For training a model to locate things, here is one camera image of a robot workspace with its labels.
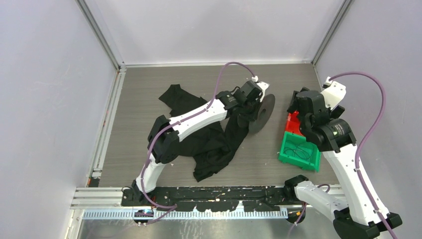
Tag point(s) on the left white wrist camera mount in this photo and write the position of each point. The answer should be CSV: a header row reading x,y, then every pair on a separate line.
x,y
262,85

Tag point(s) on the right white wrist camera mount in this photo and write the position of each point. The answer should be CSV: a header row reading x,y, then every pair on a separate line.
x,y
333,93

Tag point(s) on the red plastic bin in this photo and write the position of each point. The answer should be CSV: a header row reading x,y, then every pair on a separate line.
x,y
293,123

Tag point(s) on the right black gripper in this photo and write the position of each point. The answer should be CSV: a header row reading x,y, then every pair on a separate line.
x,y
336,112

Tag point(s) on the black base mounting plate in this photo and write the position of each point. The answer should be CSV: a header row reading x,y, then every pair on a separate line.
x,y
213,198

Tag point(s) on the white slotted cable duct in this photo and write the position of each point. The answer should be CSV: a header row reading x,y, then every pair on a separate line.
x,y
148,214

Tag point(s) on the black cloth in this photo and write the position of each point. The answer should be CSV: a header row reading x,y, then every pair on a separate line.
x,y
212,147

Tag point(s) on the green plastic bin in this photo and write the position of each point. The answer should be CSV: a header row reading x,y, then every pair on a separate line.
x,y
295,150

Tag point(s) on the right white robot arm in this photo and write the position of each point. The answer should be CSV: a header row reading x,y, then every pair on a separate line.
x,y
361,215

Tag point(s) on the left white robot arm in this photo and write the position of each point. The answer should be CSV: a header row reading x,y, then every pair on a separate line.
x,y
166,135

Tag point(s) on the grey plastic cable spool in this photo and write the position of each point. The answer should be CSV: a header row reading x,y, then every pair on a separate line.
x,y
263,114

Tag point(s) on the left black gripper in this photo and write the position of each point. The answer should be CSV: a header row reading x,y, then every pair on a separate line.
x,y
248,116

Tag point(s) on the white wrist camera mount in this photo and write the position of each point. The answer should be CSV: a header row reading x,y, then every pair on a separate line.
x,y
333,93
262,85

